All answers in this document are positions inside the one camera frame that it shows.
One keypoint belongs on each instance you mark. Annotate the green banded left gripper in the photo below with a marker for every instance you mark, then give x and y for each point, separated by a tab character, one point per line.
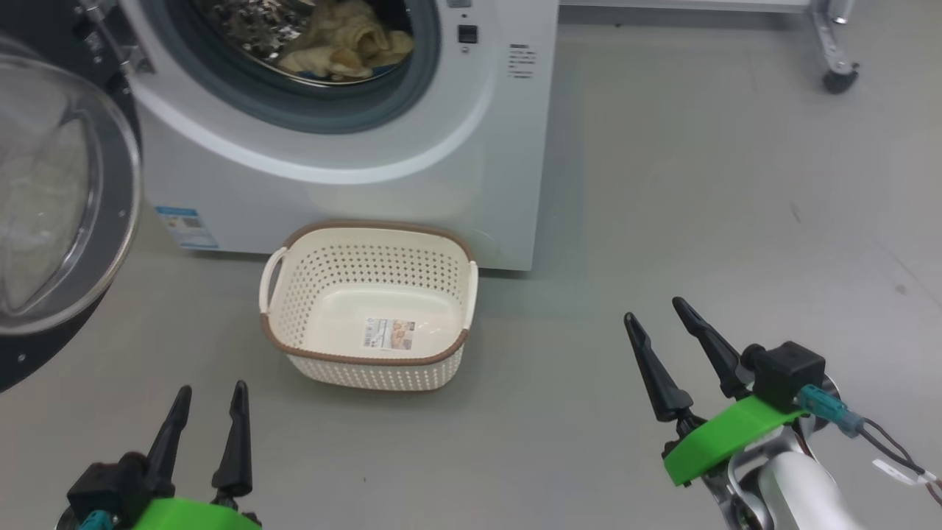
191	517

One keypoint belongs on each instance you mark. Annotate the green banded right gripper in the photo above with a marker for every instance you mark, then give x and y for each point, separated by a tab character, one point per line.
721	442

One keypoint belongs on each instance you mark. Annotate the cream bear print garment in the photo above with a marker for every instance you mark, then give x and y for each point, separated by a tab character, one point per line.
331	62

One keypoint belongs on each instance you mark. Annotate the cream perforated laundry basket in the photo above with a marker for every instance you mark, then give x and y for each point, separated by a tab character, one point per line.
383	309

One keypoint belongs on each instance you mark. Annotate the white washing machine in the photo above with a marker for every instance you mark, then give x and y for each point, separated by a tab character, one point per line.
441	147

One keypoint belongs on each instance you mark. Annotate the metal rack leg with caster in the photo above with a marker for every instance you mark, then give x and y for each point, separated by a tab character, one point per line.
840	79

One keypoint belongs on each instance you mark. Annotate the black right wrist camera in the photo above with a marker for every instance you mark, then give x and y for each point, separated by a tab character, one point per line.
787	372

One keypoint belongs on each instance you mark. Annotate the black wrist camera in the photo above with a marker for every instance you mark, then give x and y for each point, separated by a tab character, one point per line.
103	486
787	372

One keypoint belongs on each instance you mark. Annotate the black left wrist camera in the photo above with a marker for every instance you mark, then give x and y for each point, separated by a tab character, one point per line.
103	486

